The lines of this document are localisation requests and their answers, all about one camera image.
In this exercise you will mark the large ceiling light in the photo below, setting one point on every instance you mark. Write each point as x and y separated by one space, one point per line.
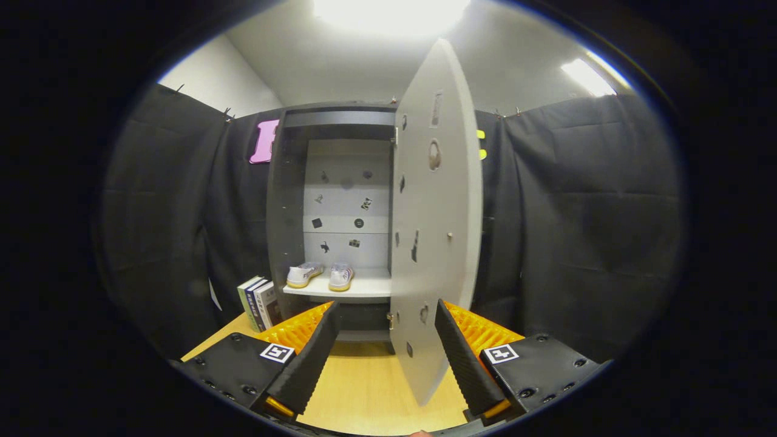
388 12

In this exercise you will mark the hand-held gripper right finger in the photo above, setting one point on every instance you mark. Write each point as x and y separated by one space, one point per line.
464 364

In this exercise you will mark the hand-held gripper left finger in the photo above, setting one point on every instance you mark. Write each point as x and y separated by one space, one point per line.
312 358

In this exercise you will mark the small ceiling light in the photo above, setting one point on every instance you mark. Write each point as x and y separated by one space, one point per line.
586 76

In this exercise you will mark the black backdrop cloth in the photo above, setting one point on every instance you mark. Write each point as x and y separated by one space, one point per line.
576 212

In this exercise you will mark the dark blue spine book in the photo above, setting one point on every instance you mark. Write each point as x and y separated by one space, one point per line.
255 303

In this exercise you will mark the green spine book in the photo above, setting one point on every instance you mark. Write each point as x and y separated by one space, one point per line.
244 297

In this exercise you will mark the beige shoe cabinet door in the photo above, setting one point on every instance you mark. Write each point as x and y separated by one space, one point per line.
437 243

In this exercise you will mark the white canvas shoe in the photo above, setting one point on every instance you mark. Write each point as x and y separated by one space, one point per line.
303 275
341 277

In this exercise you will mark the dark grey shoe cabinet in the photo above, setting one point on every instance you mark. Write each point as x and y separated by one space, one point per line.
285 212

